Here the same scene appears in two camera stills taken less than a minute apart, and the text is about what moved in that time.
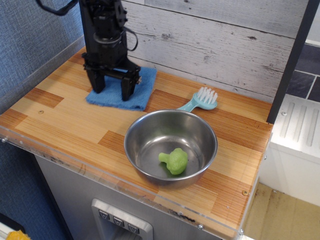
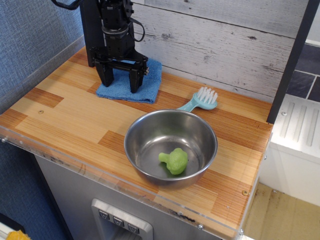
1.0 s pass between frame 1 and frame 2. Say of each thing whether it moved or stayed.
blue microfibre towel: moved
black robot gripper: moved
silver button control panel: stayed
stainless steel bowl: stayed
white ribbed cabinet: stayed
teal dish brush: stayed
